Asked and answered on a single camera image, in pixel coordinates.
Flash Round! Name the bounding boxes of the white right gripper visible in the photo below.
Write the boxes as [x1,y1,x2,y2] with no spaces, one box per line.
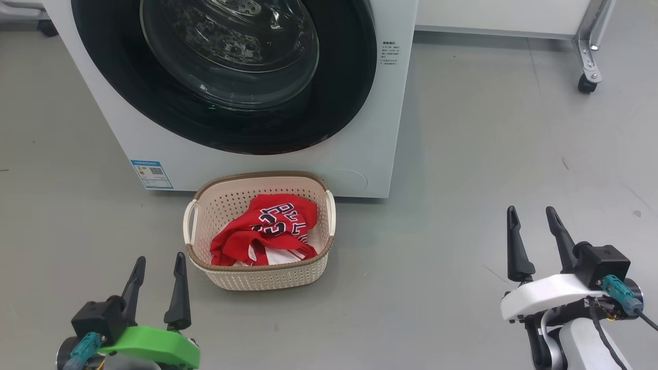
[501,206,607,323]

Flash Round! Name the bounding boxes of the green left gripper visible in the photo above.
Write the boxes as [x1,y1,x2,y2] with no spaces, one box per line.
[98,252,201,370]

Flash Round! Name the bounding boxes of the red jersey with lettering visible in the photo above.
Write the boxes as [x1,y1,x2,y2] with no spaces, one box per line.
[234,194,319,260]

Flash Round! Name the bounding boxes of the black round glass washer door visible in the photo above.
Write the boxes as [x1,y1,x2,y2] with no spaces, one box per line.
[71,0,378,156]

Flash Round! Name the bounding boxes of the cream perforated laundry basket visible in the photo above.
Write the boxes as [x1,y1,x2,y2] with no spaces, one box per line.
[183,171,336,291]

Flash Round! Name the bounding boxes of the white front-load washing machine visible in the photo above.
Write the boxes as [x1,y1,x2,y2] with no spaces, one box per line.
[41,0,419,198]

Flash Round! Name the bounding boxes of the blue energy label sticker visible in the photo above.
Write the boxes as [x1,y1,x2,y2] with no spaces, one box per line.
[130,159,174,190]

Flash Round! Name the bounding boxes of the metal leg with caster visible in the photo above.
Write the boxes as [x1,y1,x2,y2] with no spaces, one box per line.
[0,0,58,38]
[572,0,617,94]

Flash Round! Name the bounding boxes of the white partition panel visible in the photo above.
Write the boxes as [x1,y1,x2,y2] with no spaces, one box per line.
[414,0,592,41]

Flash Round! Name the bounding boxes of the left black cable teal plug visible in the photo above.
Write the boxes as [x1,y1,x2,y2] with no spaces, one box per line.
[63,332,102,370]

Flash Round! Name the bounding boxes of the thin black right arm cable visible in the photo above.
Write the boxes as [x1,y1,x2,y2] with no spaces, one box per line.
[589,298,630,370]

